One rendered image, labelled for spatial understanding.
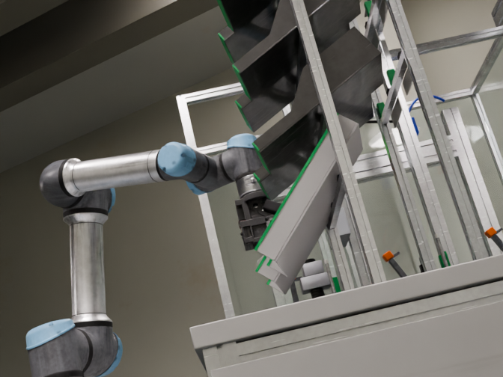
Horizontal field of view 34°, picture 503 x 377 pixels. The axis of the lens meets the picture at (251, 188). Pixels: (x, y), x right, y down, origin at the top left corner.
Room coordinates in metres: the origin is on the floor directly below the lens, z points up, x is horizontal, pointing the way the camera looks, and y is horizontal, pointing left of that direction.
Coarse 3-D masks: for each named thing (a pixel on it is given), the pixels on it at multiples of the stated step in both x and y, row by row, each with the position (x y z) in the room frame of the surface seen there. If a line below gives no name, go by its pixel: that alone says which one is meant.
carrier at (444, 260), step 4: (436, 236) 1.78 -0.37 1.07; (436, 240) 1.78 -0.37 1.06; (440, 244) 1.78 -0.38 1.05; (440, 248) 1.78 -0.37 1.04; (440, 252) 1.78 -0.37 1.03; (444, 252) 1.82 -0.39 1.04; (440, 256) 1.84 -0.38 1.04; (444, 256) 1.78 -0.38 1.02; (420, 260) 1.83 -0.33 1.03; (440, 260) 1.84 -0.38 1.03; (444, 260) 1.78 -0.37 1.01; (448, 260) 1.82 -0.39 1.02; (440, 264) 1.85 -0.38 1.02; (444, 264) 1.78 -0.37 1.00; (448, 264) 1.82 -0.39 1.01; (420, 268) 1.83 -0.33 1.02
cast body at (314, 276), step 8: (304, 264) 1.79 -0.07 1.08; (312, 264) 1.79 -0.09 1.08; (320, 264) 1.80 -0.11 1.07; (304, 272) 1.79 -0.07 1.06; (312, 272) 1.79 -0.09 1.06; (320, 272) 1.80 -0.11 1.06; (304, 280) 1.79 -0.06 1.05; (312, 280) 1.79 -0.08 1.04; (320, 280) 1.79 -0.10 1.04; (328, 280) 1.80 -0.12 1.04; (304, 288) 1.79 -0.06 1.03; (312, 288) 1.79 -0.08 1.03; (328, 288) 1.83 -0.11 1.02
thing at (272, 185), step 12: (360, 108) 1.50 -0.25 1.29; (372, 108) 1.54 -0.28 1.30; (360, 120) 1.55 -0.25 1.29; (312, 144) 1.49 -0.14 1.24; (300, 156) 1.50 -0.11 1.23; (264, 168) 1.48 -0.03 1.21; (288, 168) 1.52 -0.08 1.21; (300, 168) 1.56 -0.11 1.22; (264, 180) 1.49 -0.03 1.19; (276, 180) 1.53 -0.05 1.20; (288, 180) 1.57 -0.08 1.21; (264, 192) 1.59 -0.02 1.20; (276, 192) 1.59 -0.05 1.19
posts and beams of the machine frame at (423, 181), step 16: (496, 16) 2.75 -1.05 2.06; (384, 48) 2.63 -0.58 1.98; (384, 64) 2.63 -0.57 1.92; (384, 80) 2.64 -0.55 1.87; (400, 96) 2.63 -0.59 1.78; (400, 128) 2.63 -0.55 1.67; (416, 144) 2.63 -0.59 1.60; (416, 160) 2.63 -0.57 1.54; (416, 176) 2.63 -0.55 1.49; (432, 192) 2.63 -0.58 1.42; (432, 208) 2.63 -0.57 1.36; (432, 224) 2.63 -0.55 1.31; (448, 240) 2.63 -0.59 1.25; (448, 256) 2.63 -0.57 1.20
